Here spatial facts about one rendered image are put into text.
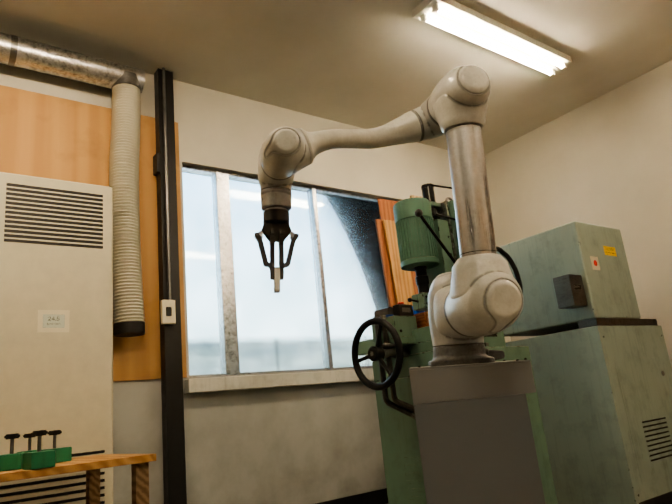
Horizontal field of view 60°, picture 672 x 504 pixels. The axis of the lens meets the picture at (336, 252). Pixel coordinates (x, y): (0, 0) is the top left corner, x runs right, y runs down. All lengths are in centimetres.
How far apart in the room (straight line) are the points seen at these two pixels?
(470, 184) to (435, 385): 56
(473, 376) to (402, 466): 98
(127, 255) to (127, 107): 85
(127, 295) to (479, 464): 204
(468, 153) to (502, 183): 369
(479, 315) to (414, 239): 115
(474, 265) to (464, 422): 42
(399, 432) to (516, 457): 97
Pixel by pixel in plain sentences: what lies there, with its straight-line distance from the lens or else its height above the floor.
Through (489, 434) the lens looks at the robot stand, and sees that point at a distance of 168.
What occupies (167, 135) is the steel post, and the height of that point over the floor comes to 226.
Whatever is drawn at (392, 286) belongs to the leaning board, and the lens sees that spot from 416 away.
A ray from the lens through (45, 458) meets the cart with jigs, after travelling 210.
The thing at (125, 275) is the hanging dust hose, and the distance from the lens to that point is 316.
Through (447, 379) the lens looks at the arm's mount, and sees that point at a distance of 169.
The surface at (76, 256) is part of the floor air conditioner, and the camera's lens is 300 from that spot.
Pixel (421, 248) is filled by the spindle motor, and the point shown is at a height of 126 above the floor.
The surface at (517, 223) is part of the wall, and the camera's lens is 521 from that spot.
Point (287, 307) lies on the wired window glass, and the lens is 382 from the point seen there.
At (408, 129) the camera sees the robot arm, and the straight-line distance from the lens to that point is 185.
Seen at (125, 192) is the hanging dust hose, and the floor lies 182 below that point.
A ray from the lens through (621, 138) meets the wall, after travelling 485.
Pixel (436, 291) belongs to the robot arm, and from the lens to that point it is 177.
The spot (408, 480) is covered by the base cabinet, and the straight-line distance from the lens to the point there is 258.
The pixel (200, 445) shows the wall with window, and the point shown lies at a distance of 339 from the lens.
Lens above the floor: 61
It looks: 15 degrees up
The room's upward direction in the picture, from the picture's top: 6 degrees counter-clockwise
